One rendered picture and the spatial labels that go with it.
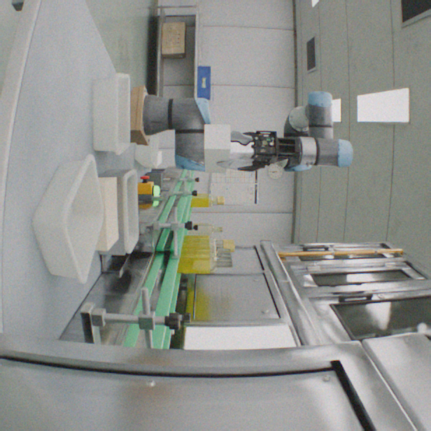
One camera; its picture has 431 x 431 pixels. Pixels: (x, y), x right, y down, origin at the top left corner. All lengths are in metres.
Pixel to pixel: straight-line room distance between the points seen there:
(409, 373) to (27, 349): 0.42
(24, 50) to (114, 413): 0.56
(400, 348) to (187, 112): 1.08
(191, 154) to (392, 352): 1.04
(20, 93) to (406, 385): 0.66
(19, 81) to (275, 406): 0.59
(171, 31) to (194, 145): 5.56
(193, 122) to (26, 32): 0.80
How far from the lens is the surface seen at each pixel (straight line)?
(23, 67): 0.67
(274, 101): 7.31
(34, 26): 0.72
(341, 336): 1.27
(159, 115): 1.34
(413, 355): 0.46
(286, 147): 1.00
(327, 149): 1.02
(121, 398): 0.39
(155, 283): 1.09
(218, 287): 1.48
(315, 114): 1.13
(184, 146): 1.34
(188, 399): 0.38
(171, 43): 6.75
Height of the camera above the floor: 1.06
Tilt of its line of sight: 1 degrees up
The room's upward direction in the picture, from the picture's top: 90 degrees clockwise
